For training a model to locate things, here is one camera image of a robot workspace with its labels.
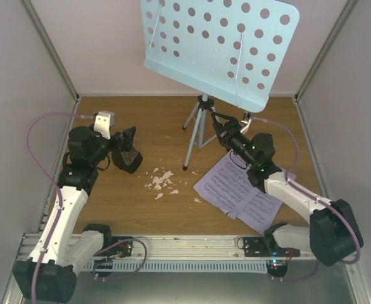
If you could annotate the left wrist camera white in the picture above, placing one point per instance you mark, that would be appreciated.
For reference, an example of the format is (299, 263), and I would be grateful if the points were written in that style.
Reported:
(103, 122)

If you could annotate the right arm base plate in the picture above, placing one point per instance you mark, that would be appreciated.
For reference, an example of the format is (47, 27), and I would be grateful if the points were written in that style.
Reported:
(265, 247)

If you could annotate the white paint patch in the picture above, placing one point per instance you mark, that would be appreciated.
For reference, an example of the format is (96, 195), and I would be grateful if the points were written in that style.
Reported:
(160, 182)

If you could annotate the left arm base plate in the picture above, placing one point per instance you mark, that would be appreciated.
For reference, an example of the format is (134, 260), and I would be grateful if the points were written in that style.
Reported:
(122, 250)

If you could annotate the clear plastic metronome cover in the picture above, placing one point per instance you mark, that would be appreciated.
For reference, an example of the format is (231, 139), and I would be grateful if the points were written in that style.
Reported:
(129, 156)

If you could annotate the sheet music pages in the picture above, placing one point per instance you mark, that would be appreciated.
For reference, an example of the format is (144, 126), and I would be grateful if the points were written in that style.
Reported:
(226, 185)

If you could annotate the grey slotted cable duct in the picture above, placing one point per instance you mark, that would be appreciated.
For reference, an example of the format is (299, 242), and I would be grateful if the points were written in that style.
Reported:
(239, 266)

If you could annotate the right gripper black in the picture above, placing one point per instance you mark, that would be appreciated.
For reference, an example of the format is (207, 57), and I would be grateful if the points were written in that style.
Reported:
(232, 126)

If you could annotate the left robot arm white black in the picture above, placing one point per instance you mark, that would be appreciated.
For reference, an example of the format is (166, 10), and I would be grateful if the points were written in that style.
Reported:
(51, 270)

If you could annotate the black metronome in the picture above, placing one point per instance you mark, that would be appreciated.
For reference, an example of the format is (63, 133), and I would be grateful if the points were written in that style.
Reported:
(118, 162)

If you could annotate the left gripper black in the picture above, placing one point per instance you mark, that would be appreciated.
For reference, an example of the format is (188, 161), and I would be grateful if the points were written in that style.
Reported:
(127, 141)

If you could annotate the sheet music page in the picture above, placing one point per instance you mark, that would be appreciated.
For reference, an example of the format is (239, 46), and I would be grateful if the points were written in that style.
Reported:
(259, 210)

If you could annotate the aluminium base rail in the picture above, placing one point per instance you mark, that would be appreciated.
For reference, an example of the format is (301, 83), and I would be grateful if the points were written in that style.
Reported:
(189, 247)

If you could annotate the light blue music stand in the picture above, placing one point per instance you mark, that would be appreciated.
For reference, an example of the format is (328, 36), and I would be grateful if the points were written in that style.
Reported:
(231, 50)

